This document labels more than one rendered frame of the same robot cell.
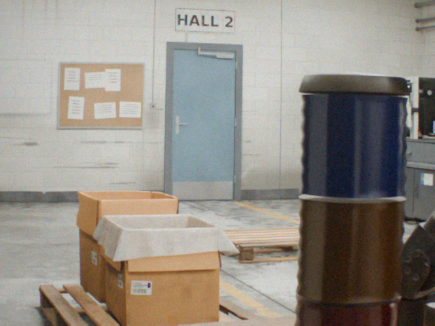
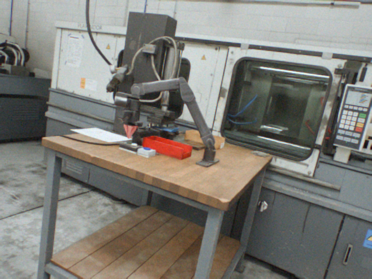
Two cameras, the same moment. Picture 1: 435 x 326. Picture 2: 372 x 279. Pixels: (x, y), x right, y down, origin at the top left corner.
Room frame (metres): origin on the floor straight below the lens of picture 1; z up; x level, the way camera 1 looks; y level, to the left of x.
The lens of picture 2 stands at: (1.88, -1.43, 1.29)
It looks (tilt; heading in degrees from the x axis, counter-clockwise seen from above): 11 degrees down; 134
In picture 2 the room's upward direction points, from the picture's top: 11 degrees clockwise
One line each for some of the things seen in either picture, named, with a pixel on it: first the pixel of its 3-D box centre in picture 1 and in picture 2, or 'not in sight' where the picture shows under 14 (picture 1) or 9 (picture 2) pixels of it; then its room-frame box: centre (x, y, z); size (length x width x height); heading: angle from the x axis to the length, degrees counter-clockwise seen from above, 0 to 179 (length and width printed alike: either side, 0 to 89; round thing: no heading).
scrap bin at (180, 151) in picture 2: not in sight; (166, 146); (0.74, -0.36, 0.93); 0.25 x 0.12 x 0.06; 20
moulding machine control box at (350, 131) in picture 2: not in sight; (354, 117); (1.34, 0.60, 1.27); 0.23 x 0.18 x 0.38; 107
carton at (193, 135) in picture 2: not in sight; (204, 139); (0.60, 0.11, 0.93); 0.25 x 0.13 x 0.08; 20
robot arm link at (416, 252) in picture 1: (425, 271); (210, 143); (0.94, -0.25, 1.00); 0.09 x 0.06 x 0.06; 138
